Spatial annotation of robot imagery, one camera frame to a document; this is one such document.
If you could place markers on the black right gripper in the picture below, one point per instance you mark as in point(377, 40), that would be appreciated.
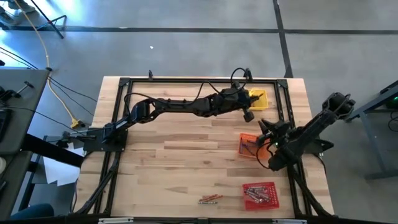
point(280, 133)

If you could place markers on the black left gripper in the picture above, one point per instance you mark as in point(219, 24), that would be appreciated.
point(233, 99)

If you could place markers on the grey screw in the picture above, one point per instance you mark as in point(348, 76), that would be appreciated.
point(248, 151)

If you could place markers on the screws cluster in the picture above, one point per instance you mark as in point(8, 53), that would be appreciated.
point(251, 196)

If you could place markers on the orange crayon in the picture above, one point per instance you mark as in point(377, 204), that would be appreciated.
point(215, 197)
point(209, 197)

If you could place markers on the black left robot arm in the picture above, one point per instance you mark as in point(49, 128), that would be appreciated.
point(174, 105)

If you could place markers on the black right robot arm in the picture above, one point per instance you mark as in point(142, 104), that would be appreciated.
point(314, 130)

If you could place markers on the yellow plastic basket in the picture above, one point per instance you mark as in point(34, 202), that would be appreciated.
point(262, 104)

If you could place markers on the orange plastic basket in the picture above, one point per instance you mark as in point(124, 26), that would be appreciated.
point(245, 137)

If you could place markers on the black table clamp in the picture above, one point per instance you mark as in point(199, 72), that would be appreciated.
point(248, 74)
point(150, 74)

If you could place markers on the red plastic basket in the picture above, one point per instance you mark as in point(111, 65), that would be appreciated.
point(273, 199)

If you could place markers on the dark grey desk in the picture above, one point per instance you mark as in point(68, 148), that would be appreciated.
point(378, 149)

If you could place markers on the black steel beam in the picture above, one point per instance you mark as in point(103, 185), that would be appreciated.
point(56, 152)

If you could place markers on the white paper sheet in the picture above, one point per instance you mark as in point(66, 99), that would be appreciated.
point(57, 172)

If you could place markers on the black tripod stand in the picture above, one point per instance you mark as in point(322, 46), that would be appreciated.
point(47, 19)

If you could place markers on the grey side table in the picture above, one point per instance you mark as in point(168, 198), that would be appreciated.
point(28, 77)

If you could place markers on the black clamp tool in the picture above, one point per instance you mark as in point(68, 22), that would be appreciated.
point(9, 93)

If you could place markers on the black device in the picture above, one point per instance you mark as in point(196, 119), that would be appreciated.
point(4, 124)

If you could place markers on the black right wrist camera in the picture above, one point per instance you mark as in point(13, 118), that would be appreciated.
point(260, 138)

